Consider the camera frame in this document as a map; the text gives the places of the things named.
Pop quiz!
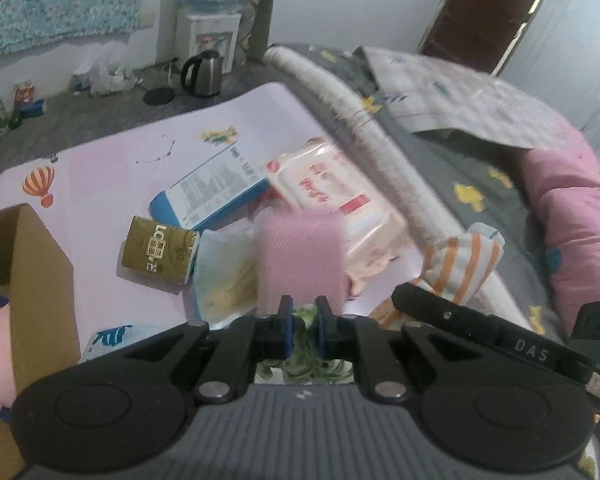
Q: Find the green floral cloth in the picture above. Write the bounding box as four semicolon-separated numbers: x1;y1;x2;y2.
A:
256;304;354;386

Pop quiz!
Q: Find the pink mesh sponge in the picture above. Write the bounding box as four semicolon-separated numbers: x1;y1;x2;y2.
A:
257;209;349;313

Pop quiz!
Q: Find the orange striped cloth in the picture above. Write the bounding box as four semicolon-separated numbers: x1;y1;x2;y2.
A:
369;224;506;331

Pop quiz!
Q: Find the pink wet wipes pack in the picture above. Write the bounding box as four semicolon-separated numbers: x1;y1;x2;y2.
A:
264;139;411;297

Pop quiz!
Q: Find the white plastic waste bag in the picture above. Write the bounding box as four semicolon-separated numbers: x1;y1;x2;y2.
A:
76;226;257;362

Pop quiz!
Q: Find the white striped blanket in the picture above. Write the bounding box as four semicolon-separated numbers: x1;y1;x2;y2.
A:
264;44;537;327

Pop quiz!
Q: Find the gold tea box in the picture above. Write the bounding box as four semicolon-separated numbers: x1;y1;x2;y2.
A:
121;216;199;285

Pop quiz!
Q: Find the pink pillow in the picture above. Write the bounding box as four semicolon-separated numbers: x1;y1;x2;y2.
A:
518;130;600;333

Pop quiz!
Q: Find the blue white carton box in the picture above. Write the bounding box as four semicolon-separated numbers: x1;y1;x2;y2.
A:
149;143;268;231

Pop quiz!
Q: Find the dark grey star quilt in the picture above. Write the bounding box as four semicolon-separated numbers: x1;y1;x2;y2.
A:
299;43;600;351

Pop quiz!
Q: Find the brown cardboard box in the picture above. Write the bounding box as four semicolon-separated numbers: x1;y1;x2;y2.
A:
0;204;81;479

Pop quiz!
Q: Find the plaid grey sheet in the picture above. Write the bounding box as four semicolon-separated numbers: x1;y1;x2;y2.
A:
356;47;582;151

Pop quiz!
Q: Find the steel electric kettle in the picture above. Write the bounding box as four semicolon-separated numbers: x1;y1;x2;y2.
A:
181;50;224;98

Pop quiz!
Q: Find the white water dispenser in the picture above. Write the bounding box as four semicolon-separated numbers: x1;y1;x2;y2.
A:
174;8;240;74

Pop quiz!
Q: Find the brown wooden door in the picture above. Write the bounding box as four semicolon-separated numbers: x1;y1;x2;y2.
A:
418;0;542;75

